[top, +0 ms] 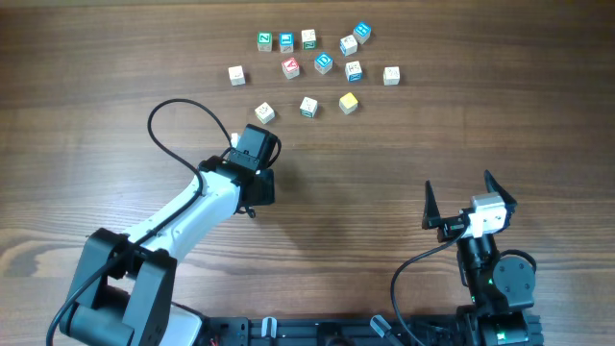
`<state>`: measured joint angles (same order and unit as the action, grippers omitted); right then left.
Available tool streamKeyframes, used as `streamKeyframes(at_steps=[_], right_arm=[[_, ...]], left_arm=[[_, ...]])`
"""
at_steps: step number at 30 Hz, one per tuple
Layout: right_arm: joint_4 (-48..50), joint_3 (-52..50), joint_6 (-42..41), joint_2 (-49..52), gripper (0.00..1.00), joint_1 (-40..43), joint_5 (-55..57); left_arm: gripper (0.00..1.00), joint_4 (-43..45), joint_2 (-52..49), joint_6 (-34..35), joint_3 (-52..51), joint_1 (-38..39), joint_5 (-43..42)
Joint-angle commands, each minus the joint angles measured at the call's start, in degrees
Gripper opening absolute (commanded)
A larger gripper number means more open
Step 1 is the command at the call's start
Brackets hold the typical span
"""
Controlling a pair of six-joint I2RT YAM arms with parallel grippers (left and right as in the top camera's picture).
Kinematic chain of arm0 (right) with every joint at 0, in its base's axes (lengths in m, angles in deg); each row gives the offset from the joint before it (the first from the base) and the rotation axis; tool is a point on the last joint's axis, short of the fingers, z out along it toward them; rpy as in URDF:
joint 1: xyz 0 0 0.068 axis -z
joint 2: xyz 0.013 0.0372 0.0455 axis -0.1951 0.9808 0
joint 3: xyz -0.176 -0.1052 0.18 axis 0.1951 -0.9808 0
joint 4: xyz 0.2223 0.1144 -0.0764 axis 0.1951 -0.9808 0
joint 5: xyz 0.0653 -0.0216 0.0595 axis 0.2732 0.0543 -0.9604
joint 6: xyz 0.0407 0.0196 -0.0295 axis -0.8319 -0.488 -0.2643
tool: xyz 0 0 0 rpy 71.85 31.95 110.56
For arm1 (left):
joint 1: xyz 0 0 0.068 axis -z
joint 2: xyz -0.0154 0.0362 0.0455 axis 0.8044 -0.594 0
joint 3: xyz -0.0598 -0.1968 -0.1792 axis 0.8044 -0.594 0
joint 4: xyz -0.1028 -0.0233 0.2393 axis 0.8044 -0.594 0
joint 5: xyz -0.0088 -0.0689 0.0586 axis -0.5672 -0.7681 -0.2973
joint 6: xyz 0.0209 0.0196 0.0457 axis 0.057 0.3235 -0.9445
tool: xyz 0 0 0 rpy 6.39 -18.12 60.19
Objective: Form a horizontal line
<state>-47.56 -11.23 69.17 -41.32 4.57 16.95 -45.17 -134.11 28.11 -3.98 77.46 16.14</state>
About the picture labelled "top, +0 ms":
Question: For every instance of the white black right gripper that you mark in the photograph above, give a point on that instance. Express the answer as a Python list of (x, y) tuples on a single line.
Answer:
[(450, 226)]

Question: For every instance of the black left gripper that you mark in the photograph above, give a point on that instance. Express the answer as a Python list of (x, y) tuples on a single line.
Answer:
[(267, 195)]

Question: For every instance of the wooden block green V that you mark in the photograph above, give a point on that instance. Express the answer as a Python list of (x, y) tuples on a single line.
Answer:
[(264, 113)]

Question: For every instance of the wooden block yellow top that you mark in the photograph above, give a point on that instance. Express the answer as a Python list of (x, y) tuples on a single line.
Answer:
[(348, 103)]

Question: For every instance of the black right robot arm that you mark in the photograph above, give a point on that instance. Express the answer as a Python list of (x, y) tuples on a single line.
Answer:
[(500, 283)]

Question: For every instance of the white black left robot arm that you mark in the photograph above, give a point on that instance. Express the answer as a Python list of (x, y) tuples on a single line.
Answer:
[(121, 293)]

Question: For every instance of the wooden block green Z side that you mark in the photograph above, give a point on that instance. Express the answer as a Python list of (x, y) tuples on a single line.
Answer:
[(308, 107)]

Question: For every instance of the wooden block red side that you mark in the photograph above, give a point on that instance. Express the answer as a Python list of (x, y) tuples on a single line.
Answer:
[(236, 75)]

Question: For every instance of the wooden block red top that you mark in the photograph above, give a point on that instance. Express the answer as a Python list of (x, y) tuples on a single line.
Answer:
[(290, 68)]

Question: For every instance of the wooden block blue D top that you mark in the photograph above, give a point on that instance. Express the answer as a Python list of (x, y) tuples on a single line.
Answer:
[(323, 63)]

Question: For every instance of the wooden block green top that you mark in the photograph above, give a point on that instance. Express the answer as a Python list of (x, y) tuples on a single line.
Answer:
[(265, 41)]

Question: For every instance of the wooden block green Z front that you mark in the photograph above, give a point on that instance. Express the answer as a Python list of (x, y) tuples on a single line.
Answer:
[(309, 39)]

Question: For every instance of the wooden block blue X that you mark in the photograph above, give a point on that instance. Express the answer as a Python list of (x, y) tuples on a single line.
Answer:
[(353, 71)]

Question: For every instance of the wooden block number 2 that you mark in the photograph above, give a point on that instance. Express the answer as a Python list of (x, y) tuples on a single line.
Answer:
[(348, 45)]

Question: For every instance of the wooden block letter L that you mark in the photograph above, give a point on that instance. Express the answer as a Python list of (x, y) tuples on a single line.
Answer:
[(391, 75)]

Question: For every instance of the wooden block blue far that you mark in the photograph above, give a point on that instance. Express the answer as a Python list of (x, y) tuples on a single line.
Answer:
[(362, 32)]

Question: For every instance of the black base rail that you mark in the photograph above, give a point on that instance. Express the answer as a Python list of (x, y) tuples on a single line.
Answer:
[(346, 331)]

